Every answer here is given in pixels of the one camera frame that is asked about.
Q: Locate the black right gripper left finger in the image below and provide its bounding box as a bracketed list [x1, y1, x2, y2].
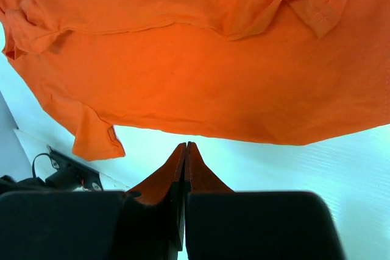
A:
[1, 143, 186, 259]

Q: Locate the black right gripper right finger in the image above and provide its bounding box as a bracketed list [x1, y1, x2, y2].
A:
[185, 142, 346, 259]

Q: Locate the orange t shirt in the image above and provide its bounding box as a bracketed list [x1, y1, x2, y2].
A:
[1, 0, 389, 160]

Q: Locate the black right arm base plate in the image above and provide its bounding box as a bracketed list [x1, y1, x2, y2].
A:
[32, 148, 104, 191]

